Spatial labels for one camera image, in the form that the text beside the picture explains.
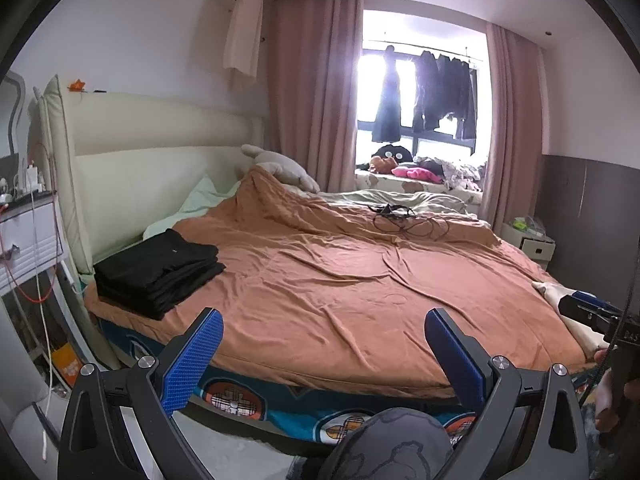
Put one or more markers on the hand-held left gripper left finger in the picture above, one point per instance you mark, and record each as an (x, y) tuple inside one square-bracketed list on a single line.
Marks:
[(195, 355)]

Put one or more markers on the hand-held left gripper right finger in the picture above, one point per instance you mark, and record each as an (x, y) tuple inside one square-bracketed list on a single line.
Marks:
[(455, 360)]

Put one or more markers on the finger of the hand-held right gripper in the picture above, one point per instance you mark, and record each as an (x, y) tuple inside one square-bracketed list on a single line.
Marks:
[(580, 312), (584, 295)]

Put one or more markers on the stack of folded black clothes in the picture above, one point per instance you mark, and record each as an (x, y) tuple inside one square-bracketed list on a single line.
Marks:
[(165, 300)]

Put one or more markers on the pile of patterned clothes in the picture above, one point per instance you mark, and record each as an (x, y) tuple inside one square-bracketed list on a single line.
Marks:
[(460, 172)]

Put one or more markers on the person's right hand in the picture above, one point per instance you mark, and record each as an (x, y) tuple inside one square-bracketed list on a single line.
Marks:
[(604, 400)]

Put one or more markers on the white nightstand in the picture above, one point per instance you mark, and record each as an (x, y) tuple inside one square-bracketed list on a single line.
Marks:
[(537, 247)]

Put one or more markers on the green items on nightstand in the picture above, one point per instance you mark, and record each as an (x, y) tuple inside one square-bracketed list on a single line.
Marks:
[(521, 221)]

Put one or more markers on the person's grey patterned pants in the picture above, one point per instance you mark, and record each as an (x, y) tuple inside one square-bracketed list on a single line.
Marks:
[(390, 445)]

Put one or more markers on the teal printed bed sheet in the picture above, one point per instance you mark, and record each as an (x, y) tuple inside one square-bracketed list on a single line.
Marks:
[(300, 412)]

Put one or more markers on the orange box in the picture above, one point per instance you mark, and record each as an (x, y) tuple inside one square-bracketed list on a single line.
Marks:
[(65, 365)]

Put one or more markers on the orange-brown duvet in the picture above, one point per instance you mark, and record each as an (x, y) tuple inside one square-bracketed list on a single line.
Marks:
[(325, 300)]

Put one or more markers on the light green pillow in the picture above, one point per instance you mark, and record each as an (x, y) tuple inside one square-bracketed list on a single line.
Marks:
[(200, 200)]

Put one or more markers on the pale crumpled blanket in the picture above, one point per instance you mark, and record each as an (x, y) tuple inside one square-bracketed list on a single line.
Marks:
[(435, 202)]

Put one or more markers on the grey fluffy rug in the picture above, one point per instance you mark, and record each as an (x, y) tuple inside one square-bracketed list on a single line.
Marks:
[(310, 467)]

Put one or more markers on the pink curtain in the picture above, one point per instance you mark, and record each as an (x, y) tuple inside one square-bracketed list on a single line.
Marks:
[(315, 85), (512, 120)]

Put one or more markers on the pink cushion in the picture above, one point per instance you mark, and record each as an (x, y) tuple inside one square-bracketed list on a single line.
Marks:
[(417, 174)]

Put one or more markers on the white dresser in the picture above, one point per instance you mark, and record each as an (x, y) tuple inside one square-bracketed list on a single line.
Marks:
[(30, 240)]

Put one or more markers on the brown plush toy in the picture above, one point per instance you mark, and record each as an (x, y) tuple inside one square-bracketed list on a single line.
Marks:
[(384, 165)]

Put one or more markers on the grey plush toy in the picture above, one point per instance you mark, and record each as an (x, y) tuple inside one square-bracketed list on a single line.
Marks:
[(285, 167)]

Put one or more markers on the black round plush toy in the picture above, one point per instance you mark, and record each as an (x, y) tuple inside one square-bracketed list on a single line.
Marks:
[(395, 152)]

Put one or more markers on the cream padded bed headboard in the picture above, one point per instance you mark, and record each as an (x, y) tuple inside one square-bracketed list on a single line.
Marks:
[(150, 125)]

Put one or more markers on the white charger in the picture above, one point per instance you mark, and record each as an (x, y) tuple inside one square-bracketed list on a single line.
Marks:
[(34, 175)]

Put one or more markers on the long dark hanging garment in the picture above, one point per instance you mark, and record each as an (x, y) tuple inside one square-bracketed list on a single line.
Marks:
[(387, 110)]

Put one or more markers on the small orange toy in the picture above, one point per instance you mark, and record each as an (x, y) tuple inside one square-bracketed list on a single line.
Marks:
[(77, 85)]

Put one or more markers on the cream hanging cloth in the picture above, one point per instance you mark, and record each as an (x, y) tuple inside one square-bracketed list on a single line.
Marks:
[(242, 35)]

